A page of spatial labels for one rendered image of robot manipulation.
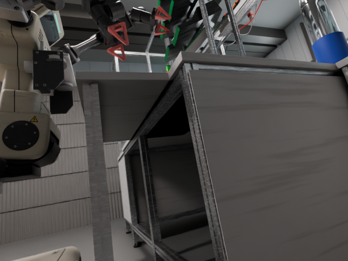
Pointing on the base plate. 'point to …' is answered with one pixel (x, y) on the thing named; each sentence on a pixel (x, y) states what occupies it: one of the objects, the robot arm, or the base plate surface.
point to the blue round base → (331, 48)
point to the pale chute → (198, 42)
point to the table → (122, 99)
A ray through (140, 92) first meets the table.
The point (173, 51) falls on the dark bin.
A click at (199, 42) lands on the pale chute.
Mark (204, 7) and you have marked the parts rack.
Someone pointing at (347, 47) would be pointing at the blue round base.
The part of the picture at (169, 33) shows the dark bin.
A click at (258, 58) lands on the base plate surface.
